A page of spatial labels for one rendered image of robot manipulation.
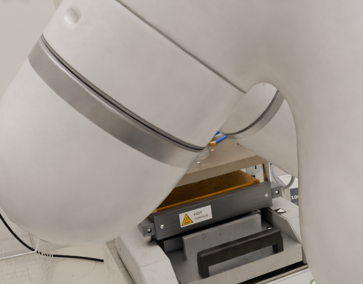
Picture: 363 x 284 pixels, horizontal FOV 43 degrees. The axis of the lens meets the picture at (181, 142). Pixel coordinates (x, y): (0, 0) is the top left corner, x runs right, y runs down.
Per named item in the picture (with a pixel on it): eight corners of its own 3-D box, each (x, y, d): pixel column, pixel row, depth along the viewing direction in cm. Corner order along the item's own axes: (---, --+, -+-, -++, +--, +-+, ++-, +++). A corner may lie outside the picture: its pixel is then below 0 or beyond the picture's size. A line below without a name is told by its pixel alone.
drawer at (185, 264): (136, 235, 100) (129, 202, 98) (226, 208, 107) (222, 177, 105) (186, 307, 73) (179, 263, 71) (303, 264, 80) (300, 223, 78)
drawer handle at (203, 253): (198, 273, 75) (195, 251, 74) (277, 245, 80) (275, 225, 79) (203, 279, 73) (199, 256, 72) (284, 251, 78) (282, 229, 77)
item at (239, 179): (134, 199, 97) (126, 156, 94) (228, 174, 104) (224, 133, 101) (160, 230, 81) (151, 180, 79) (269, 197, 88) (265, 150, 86)
